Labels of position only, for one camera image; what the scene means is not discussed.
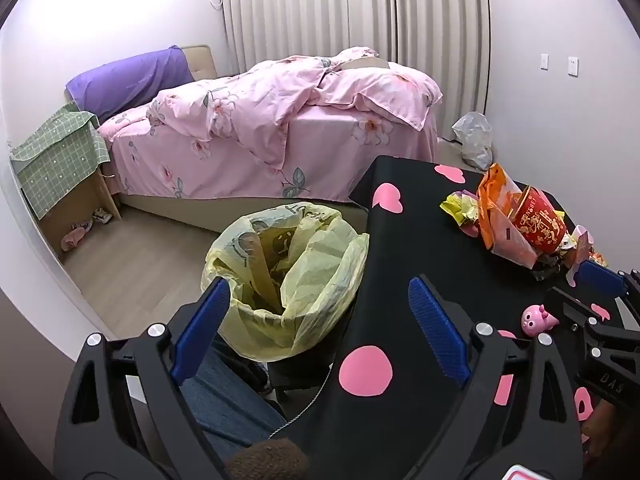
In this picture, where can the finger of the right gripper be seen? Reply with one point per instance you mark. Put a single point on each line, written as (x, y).
(598, 278)
(577, 320)

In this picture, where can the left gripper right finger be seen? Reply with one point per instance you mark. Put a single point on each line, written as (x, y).
(514, 416)

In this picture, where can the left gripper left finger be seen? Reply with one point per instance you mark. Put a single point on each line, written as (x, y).
(98, 436)

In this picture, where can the pink tissue pack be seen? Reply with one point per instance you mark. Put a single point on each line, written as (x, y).
(580, 253)

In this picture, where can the pink pig toy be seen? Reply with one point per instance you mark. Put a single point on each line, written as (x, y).
(535, 320)

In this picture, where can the red paper cup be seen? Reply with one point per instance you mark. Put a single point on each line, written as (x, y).
(536, 219)

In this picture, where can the orange snack bag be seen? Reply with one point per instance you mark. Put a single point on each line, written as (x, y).
(497, 197)

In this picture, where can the yellow bag lined trash bin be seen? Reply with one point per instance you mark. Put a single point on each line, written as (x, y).
(293, 271)

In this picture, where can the person's jeans leg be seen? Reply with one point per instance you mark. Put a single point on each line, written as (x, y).
(227, 397)

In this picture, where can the black pink patterned tablecloth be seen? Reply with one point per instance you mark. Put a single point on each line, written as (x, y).
(382, 437)

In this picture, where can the yellow crumpled wrapper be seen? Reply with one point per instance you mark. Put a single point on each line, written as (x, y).
(462, 207)

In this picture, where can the pink slippers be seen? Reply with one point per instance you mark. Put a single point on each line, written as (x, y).
(78, 231)

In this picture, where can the white plastic bag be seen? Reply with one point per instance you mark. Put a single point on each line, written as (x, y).
(473, 132)

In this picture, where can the wooden nightstand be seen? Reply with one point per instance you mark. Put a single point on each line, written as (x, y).
(76, 207)

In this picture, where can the green checked cloth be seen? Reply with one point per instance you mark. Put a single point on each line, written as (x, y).
(65, 150)

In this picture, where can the beige pleated curtain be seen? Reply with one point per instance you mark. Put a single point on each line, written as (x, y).
(446, 39)

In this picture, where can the pink floral bed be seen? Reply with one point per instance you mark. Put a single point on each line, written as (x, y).
(298, 128)

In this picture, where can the purple pillow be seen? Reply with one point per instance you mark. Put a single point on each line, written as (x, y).
(117, 86)

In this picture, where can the wall switch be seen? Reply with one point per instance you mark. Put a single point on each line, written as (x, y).
(573, 66)

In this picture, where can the wall socket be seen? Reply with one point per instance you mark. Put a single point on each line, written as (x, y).
(544, 61)

